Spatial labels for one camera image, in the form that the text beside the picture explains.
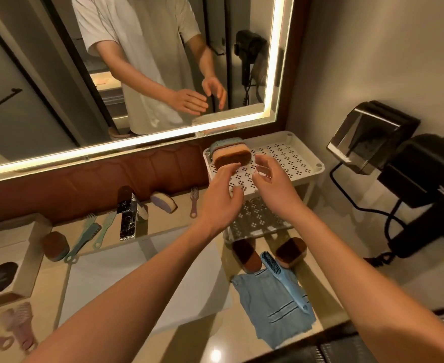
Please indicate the person's right hand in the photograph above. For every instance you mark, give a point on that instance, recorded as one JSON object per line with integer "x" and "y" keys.
{"x": 278, "y": 192}

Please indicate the person's left hand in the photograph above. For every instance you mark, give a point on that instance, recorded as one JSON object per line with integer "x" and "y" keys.
{"x": 214, "y": 207}

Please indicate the person's right thumb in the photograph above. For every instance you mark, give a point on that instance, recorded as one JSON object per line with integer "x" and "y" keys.
{"x": 260, "y": 180}

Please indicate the person's left thumb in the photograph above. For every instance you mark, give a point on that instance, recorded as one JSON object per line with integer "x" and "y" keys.
{"x": 237, "y": 198}

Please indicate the person's left forearm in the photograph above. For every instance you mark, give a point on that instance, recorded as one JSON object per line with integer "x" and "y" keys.
{"x": 131, "y": 298}

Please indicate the person's right forearm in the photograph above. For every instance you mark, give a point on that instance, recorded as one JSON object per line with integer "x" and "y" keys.
{"x": 358, "y": 291}

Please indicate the brown and pink sponge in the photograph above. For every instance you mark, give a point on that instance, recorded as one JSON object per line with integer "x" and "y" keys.
{"x": 231, "y": 156}

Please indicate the white two-tier perforated rack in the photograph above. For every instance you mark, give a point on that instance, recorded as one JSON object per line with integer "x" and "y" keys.
{"x": 294, "y": 162}

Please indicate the pink narrow brush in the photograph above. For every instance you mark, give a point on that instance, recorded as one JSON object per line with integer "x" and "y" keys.
{"x": 194, "y": 202}

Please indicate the blue-topped sponge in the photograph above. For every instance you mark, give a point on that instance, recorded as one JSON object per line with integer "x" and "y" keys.
{"x": 225, "y": 142}

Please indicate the brown and white sponge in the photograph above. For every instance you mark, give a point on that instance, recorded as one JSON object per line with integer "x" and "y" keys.
{"x": 291, "y": 252}
{"x": 246, "y": 256}

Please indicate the white and purple sponge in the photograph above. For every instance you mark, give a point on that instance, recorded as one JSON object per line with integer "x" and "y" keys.
{"x": 164, "y": 202}

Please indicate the white sink basin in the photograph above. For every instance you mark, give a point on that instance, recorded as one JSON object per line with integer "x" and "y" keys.
{"x": 191, "y": 275}

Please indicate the blue cleaning brush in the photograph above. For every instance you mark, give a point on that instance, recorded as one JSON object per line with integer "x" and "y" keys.
{"x": 282, "y": 277}

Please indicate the small white sponge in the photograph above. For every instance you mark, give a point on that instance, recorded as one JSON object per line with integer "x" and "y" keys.
{"x": 142, "y": 210}

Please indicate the chrome faucet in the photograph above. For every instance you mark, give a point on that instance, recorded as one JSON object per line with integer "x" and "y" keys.
{"x": 126, "y": 217}

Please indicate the blue striped cloth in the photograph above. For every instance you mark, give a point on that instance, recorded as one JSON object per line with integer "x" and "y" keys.
{"x": 271, "y": 317}

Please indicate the green cleaning brush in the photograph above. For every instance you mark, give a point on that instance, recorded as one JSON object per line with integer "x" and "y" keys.
{"x": 104, "y": 228}

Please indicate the teal cleaning brush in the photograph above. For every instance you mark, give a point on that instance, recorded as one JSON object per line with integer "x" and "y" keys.
{"x": 84, "y": 238}

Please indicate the black hair dryer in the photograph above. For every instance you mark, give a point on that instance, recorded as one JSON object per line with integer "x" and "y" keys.
{"x": 426, "y": 185}

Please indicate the brown and teal sponge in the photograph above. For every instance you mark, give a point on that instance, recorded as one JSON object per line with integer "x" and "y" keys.
{"x": 55, "y": 245}

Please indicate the beige tissue box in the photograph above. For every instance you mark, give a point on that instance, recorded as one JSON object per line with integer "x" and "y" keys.
{"x": 6, "y": 260}

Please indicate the pink cleaning brush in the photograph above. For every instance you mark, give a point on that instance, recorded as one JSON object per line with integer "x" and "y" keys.
{"x": 19, "y": 323}

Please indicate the lit wall mirror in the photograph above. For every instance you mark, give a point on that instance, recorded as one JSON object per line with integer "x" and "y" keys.
{"x": 55, "y": 90}

